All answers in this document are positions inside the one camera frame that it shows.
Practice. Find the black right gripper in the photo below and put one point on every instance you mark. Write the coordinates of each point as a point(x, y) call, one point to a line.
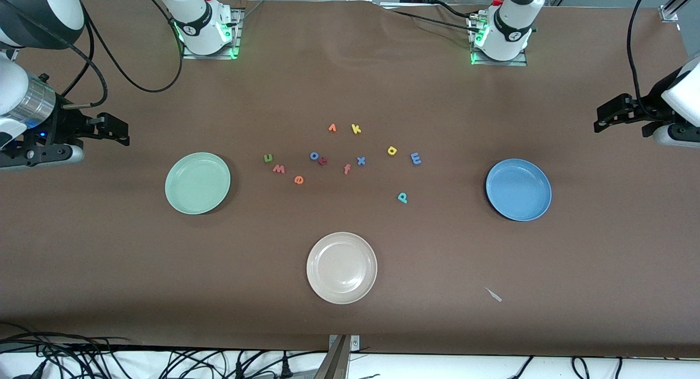
point(64, 126)

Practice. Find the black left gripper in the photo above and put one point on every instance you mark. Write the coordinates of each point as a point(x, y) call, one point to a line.
point(649, 110)

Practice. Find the pink foam letter w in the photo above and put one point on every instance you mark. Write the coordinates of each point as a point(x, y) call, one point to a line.
point(279, 170)

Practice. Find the blue foam letter E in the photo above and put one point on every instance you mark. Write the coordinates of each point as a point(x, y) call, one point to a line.
point(415, 159)

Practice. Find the teal foam letter p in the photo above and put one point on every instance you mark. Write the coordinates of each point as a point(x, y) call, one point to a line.
point(402, 196)

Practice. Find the green plate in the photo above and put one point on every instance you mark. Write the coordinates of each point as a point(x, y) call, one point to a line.
point(197, 183)

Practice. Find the blue plate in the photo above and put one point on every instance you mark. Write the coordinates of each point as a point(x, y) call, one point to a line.
point(518, 190)

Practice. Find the white paper scrap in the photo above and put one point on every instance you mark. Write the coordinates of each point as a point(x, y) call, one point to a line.
point(494, 295)

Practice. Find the brown table cover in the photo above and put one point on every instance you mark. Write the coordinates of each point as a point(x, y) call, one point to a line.
point(383, 83)

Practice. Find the beige plate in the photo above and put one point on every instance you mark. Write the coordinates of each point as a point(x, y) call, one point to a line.
point(342, 268)

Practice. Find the black power plug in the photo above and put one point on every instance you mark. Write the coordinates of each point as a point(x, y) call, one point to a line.
point(285, 368)
point(239, 371)

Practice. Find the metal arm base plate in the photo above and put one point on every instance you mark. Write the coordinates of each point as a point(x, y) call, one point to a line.
point(522, 62)
point(236, 34)

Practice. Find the aluminium frame profile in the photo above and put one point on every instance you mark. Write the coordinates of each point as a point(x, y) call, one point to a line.
point(672, 10)

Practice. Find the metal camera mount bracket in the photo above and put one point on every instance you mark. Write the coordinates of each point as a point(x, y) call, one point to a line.
point(342, 346)

